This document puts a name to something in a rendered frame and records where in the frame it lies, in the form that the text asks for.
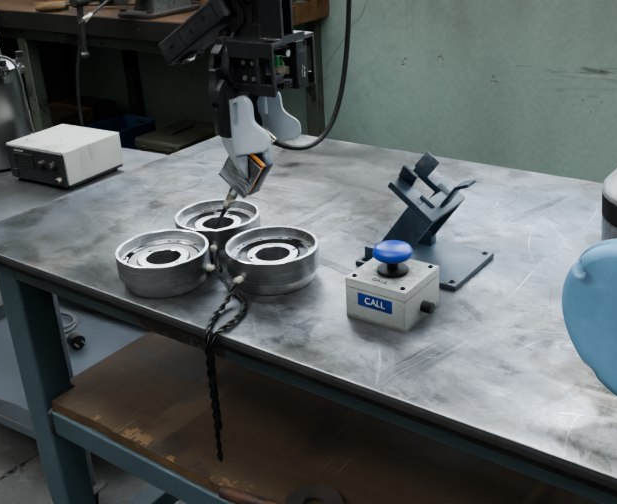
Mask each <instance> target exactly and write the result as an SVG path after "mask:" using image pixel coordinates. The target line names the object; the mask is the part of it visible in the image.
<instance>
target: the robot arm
mask: <svg viewBox="0 0 617 504"><path fill-rule="evenodd" d="M214 41H215V45H214V47H213V48H212V50H211V52H210V54H211V55H212V58H211V60H212V63H211V69H209V70H208V72H209V106H210V110H211V114H212V117H213V120H214V123H215V126H216V129H217V132H218V135H219V136H220V137H221V138H222V141H223V144H224V147H225V149H226V151H227V153H228V155H229V157H230V159H231V160H232V162H233V164H234V166H235V167H236V169H237V170H238V172H239V173H240V175H241V176H242V177H243V178H246V179H247V178H249V159H248V157H247V155H250V154H256V153H262V152H263V153H264V154H265V155H266V156H267V157H268V158H269V159H271V154H272V149H273V146H272V145H271V138H270V135H269V133H268V132H267V131H266V130H265V129H263V128H267V129H269V131H270V132H271V133H272V134H273V135H274V136H275V137H276V138H277V139H278V141H285V140H291V139H296V138H297V137H299V135H300V133H301V126H300V123H299V121H298V120H297V119H296V118H294V117H293V116H291V115H290V114H288V113H287V112H286V111H285V110H284V108H283V105H282V99H281V94H280V92H279V91H282V90H284V89H287V88H292V89H301V88H304V87H307V86H308V85H309V83H308V82H311V83H316V68H315V48H314V32H308V31H294V28H293V11H292V0H208V1H207V2H206V3H205V4H204V5H203V6H201V7H200V8H199V9H198V10H197V11H196V12H195V13H194V14H192V15H191V16H190V17H189V18H188V19H187V20H186V21H185V22H183V23H182V24H181V25H180V26H179V27H178V28H176V29H174V30H173V31H172V32H170V33H169V34H168V35H167V36H166V38H165V39H164V40H163V41H162V42H161V43H160V44H159V45H158V47H159V49H160V50H161V52H162V54H163V56H164V58H165V59H166V61H167V63H168V65H173V64H177V63H180V64H186V63H188V62H191V61H193V60H195V59H196V58H197V57H199V56H200V55H201V54H202V53H203V51H204V50H205V49H206V48H207V47H208V46H210V45H211V44H212V43H213V42H214ZM307 46H310V57H311V71H308V64H307ZM240 91H243V92H250V93H249V94H248V96H245V95H242V96H239V97H237V96H236V94H238V93H239V92H240ZM601 212H602V219H601V242H599V243H596V244H594V245H592V246H590V247H589V248H588V249H586V250H585V251H584V252H583V253H582V254H581V256H580V257H579V259H578V261H577V262H575V263H574V264H573V265H572V267H571V268H570V270H569V272H568V273H567V276H566V278H565V281H564V285H563V290H562V312H563V317H564V322H565V325H566V329H567V331H568V334H569V337H570V339H571V341H572V343H573V345H574V347H575V349H576V351H577V353H578V354H579V356H580V358H581V359H582V361H583V362H584V363H585V364H586V365H588V366H589V367H590V368H591V369H592V370H593V371H594V373H595V375H596V377H597V379H598V380H599V381H600V382H601V383H602V384H603V385H604V386H605V387H606V388H607V389H608V390H610V391H611V392H612V393H613V394H615V395H616V396H617V169H616V170H615V171H614V172H612V173H611V174H610V175H609V176H608V177H607V178H606V179H605V180H604V183H603V188H602V211H601Z"/></svg>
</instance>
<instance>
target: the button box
mask: <svg viewBox="0 0 617 504"><path fill-rule="evenodd" d="M439 270H440V267H439V266H437V265H433V264H429V263H425V262H421V261H416V260H412V259H409V260H407V261H405V262H402V263H399V268H398V269H397V270H393V271H392V270H388V269H387V263H383V262H380V261H377V260H376V259H375V258H374V257H373V258H372V259H370V260H369V261H368V262H366V263H365V264H363V265H362V266H360V267H359V268H358V269H356V270H355V271H353V272H352V273H350V274H349V275H348V276H346V277H345V284H346V311H347V316H350V317H353V318H356V319H359V320H363V321H366V322H369V323H372V324H376V325H379V326H382V327H385V328H389V329H392V330H395V331H398V332H402V333H407V332H408V331H409V330H410V329H411V328H412V327H414V326H415V325H416V324H417V323H418V322H419V321H420V320H422V319H423V318H424V317H425V316H426V315H427V314H432V313H433V312H434V310H435V307H436V306H438V305H439Z"/></svg>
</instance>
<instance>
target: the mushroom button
mask: <svg viewBox="0 0 617 504"><path fill-rule="evenodd" d="M412 255H413V250H412V248H411V246H410V245H409V244H408V243H406V242H404V241H399V240H387V241H382V242H379V243H377V244H376V245H375V246H374V248H373V257H374V258H375V259H376V260H377V261H380V262H383V263H387V269H388V270H392V271H393V270H397V269H398V268H399V263H402V262H405V261H407V260H409V259H410V258H411V257H412Z"/></svg>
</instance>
